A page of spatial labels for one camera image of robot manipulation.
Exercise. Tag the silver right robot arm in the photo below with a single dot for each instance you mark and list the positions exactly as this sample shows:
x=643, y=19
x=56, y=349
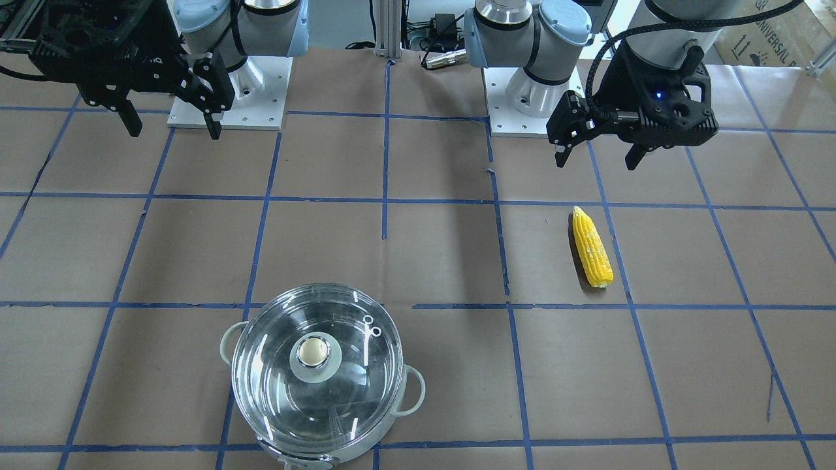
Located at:
x=190, y=49

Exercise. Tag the white cooking pot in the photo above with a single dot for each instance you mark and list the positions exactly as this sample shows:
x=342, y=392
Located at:
x=313, y=418

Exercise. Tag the black power adapter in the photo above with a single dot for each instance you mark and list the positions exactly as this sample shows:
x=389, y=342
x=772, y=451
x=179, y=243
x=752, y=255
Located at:
x=443, y=25

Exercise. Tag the yellow corn cob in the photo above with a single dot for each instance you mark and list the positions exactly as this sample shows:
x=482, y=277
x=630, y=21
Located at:
x=592, y=253

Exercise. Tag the glass pot lid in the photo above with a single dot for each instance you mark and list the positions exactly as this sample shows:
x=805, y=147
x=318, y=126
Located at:
x=317, y=364

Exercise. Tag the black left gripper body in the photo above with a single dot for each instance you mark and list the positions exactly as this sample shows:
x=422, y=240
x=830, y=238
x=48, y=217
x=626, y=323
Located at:
x=618, y=83

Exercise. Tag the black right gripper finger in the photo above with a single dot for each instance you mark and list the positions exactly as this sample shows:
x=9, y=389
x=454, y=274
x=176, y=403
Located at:
x=116, y=100
x=215, y=92

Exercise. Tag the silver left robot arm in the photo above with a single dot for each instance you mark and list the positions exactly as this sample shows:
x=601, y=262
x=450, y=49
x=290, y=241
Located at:
x=545, y=40

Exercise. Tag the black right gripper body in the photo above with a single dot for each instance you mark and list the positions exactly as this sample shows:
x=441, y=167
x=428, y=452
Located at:
x=145, y=47

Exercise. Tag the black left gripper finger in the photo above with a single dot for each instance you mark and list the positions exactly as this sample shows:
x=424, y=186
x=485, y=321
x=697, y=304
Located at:
x=569, y=126
x=636, y=154

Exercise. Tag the cardboard box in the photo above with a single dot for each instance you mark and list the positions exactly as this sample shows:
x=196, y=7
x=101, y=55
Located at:
x=793, y=39

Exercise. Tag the aluminium frame post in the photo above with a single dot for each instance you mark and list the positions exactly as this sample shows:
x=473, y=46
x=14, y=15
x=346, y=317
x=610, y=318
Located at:
x=389, y=25

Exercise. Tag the silver metal connector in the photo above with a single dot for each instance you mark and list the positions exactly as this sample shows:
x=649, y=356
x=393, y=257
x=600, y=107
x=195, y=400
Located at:
x=445, y=60

